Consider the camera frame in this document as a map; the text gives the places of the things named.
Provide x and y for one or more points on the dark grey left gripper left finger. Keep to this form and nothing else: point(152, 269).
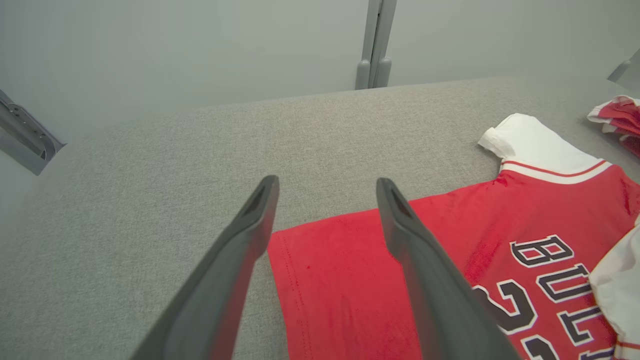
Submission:
point(225, 280)

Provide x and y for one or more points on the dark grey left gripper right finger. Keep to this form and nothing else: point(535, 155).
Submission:
point(440, 300)

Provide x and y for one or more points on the red basketball jersey white trim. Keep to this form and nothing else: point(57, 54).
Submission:
point(340, 280)

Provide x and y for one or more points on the red shorts with white stripe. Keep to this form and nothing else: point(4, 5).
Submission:
point(622, 117)

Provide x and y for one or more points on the grey partition post with hinge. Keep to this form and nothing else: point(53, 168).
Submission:
point(22, 140)

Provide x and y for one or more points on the grey twin-foot partition post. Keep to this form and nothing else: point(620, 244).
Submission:
point(377, 45)

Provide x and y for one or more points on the plain grey partition post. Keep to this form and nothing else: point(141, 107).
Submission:
point(627, 72)

